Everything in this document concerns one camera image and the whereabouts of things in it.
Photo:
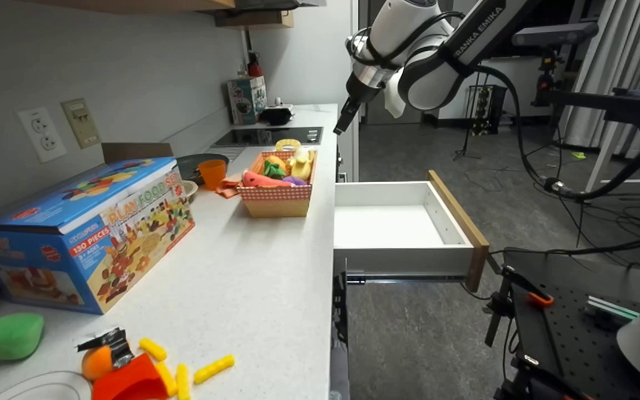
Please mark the dark grey bowl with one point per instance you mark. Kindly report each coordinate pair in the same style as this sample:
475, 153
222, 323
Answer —
188, 166

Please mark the black induction cooktop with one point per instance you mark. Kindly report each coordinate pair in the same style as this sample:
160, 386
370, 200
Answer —
270, 136

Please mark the orange toy cup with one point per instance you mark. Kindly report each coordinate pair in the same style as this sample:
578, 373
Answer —
212, 171

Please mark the yellow banana plush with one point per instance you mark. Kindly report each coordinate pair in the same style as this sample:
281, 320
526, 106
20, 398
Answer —
300, 163

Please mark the black perforated robot table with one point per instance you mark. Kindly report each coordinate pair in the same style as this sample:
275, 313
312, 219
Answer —
570, 352

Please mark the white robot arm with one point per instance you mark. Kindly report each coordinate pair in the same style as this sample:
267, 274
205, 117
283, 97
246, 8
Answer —
416, 53

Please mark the blue toy food box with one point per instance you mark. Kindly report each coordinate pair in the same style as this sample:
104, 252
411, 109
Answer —
85, 243

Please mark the black small pot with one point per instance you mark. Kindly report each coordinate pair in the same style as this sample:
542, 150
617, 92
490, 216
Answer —
275, 117

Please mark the wooden front drawer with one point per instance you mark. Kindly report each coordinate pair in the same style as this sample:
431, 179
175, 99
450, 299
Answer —
407, 229

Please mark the black camera tripod stand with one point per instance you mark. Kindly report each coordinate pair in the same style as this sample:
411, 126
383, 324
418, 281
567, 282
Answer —
503, 304

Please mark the orange plush ball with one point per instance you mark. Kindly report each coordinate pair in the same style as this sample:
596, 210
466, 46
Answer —
96, 362

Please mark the checkered toy basket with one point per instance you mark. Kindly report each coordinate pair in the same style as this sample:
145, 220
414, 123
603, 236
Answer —
275, 202

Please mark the white plate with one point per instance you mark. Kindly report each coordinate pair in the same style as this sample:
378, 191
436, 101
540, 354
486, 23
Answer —
55, 386

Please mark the white wall outlet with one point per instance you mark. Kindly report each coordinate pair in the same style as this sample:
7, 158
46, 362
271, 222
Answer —
43, 133

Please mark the yellow plush fry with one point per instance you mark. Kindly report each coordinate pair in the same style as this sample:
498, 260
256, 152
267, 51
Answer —
212, 369

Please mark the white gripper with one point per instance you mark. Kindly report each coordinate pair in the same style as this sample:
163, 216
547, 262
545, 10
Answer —
362, 84

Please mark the red carrot plush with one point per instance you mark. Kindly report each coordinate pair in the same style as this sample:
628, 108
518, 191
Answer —
257, 181

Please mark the teal product box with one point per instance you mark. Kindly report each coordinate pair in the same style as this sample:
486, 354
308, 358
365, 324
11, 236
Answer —
246, 97

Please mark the beige wall switch plate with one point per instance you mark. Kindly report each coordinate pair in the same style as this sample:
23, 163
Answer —
80, 120

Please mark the green plush toy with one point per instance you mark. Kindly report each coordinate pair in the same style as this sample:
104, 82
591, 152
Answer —
20, 337

